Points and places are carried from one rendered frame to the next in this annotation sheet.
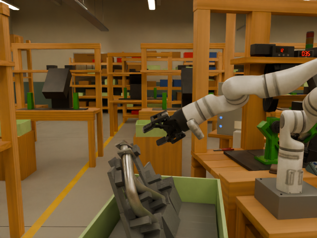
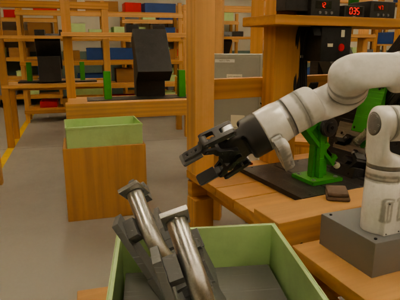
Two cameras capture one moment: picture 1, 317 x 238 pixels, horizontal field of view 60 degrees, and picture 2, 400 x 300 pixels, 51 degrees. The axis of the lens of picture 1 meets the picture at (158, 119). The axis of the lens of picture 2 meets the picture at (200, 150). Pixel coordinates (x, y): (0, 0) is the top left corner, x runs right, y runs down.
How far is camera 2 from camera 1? 0.31 m
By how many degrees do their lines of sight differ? 17
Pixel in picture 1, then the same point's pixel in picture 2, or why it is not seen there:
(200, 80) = (202, 54)
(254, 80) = (389, 62)
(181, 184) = (212, 240)
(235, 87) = (359, 75)
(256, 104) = (285, 91)
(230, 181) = (280, 222)
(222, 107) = (326, 110)
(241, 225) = not seen: hidden behind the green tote
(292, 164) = (391, 190)
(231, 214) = not seen: hidden behind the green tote
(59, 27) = not seen: outside the picture
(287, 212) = (384, 265)
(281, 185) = (372, 224)
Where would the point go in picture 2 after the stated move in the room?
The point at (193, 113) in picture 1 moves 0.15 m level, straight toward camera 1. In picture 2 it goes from (279, 124) to (318, 145)
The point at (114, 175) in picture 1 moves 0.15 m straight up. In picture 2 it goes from (163, 266) to (161, 155)
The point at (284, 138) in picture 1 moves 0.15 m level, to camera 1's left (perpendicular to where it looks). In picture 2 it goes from (380, 150) to (327, 155)
